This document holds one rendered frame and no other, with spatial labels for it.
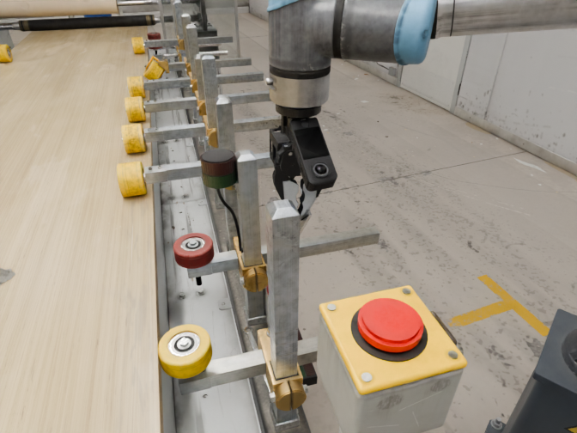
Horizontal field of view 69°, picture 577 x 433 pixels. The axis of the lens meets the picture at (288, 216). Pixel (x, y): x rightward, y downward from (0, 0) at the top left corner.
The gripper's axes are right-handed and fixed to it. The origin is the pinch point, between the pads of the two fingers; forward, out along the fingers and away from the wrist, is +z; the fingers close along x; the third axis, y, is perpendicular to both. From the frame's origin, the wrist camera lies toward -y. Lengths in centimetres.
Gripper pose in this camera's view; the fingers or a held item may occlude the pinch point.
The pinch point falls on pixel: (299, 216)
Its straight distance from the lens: 74.6
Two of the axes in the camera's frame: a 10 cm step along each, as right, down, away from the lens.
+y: -2.7, -5.5, 7.9
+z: -0.1, 8.2, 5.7
